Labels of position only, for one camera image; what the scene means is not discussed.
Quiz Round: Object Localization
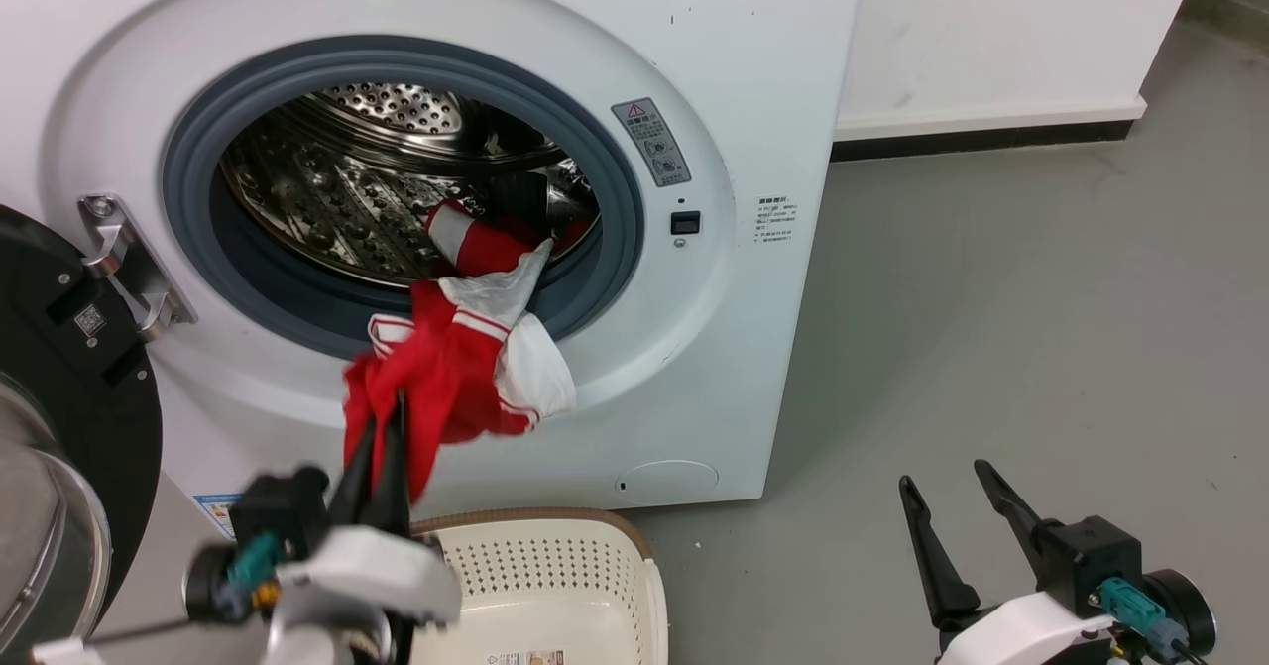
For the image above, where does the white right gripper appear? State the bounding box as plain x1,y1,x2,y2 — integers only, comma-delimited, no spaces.
898,459,1117,665

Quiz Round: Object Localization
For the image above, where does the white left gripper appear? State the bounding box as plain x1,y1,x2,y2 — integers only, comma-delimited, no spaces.
278,391,464,628

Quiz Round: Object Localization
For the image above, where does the red and white garment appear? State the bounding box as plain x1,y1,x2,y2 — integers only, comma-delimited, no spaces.
342,198,602,503

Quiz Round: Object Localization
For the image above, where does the cream plastic laundry basket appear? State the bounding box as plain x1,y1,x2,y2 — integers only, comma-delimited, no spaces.
408,507,671,665

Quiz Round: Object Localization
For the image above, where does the white front-load washing machine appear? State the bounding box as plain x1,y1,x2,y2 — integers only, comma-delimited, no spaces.
0,0,869,549

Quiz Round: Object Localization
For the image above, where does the blue energy label sticker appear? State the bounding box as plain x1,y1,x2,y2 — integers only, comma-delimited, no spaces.
192,493,245,540

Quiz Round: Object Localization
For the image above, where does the round white filter cover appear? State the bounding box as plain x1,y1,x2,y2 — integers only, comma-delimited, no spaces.
614,459,721,508

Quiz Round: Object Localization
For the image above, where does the perforated steel washer drum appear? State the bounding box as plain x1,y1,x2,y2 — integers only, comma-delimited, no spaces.
219,81,602,290

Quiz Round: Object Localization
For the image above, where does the black round washer door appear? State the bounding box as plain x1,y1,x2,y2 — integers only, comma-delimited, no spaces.
0,204,165,665

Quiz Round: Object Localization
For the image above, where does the black garment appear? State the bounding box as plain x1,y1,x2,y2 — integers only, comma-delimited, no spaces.
474,167,596,242

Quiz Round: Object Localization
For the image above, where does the metal door hinge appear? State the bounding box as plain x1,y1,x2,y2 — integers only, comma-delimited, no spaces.
77,192,199,343

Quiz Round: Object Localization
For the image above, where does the clear glass door bowl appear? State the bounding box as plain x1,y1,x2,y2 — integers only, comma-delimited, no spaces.
0,373,113,658

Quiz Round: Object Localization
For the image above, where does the grey rubber door gasket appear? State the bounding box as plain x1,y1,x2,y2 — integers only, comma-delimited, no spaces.
162,36,646,362

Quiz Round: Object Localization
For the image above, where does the black and white baseboard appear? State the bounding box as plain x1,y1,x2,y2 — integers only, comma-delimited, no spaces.
830,96,1150,164

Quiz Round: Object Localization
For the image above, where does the grey warning sticker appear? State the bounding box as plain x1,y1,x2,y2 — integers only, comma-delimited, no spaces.
611,98,693,189

